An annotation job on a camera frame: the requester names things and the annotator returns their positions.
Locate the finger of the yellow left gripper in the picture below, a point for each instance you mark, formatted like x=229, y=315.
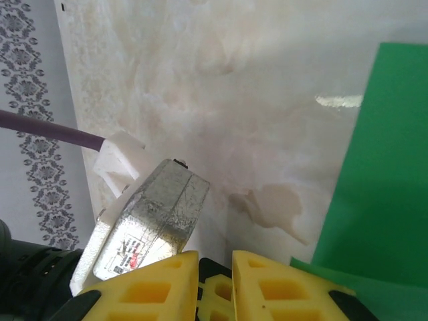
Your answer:
x=209, y=301

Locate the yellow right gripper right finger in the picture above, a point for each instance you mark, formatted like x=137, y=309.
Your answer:
x=247, y=301

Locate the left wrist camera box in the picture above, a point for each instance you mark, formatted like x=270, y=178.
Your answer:
x=160, y=200

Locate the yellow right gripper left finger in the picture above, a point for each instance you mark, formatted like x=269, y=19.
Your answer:
x=127, y=294

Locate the green paper sheet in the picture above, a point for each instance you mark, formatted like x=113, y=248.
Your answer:
x=384, y=167

